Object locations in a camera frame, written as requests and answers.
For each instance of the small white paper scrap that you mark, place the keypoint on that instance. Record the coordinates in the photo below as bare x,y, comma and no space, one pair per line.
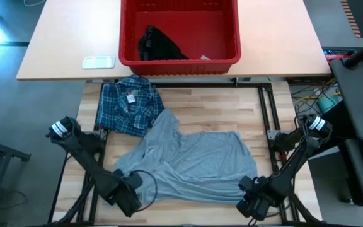
205,57

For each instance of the red plastic laundry bin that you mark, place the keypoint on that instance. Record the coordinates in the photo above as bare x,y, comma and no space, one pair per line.
181,67

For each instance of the blue plaid garment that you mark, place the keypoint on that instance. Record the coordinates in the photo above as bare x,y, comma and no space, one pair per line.
128,104

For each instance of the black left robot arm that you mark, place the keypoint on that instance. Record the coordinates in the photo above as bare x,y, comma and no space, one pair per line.
80,151

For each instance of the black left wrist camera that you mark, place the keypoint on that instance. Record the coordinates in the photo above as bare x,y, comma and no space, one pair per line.
135,180

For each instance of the black crumpled garment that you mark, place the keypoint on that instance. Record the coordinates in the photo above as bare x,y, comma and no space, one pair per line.
159,47

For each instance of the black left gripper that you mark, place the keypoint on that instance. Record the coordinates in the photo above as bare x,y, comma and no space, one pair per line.
115,186

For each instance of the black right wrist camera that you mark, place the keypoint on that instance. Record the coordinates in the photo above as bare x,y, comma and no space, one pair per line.
247,183

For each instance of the red electronic device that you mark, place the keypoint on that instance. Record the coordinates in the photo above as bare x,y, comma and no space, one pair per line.
334,57

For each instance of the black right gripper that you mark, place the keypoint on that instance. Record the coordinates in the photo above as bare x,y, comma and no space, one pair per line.
265,192

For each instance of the black aluminium table frame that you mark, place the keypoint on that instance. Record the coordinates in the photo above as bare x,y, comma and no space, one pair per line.
232,84

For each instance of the blue plaid pajama pants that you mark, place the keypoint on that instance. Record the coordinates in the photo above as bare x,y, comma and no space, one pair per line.
124,130

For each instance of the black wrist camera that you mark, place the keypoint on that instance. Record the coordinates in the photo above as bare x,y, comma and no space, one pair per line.
135,180
247,183

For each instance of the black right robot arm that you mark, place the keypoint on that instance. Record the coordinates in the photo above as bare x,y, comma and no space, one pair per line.
298,157

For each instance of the black side desk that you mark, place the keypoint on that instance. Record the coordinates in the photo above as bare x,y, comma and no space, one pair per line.
361,94

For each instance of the grey garment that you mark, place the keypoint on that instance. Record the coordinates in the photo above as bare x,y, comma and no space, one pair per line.
200,164

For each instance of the light wooden desk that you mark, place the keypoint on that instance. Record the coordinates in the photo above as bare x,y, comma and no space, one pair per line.
279,38

